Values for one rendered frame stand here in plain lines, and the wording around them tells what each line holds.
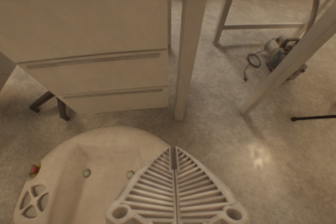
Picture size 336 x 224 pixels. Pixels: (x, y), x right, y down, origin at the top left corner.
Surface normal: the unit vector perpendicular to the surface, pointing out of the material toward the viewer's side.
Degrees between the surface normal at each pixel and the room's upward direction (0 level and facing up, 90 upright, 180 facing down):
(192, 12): 90
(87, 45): 90
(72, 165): 73
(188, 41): 90
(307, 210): 0
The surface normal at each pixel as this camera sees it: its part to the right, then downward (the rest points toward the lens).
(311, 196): -0.01, -0.47
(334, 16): -1.00, 0.08
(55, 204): 0.95, -0.13
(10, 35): 0.09, 0.88
